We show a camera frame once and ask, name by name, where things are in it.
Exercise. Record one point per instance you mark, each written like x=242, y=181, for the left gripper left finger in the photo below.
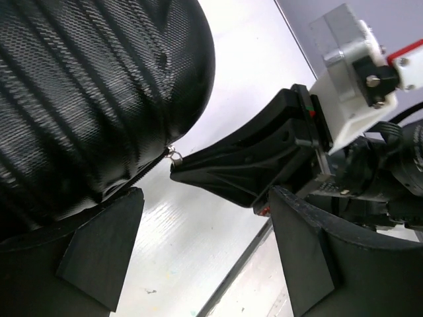
x=75, y=267

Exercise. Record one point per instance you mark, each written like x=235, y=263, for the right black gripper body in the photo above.
x=367, y=170

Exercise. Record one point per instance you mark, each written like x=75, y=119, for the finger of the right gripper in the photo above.
x=244, y=155

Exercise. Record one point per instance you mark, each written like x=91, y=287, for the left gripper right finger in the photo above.
x=335, y=268

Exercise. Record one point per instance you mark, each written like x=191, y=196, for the black hard-shell suitcase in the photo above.
x=91, y=93

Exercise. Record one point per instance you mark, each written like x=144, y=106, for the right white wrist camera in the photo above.
x=357, y=88

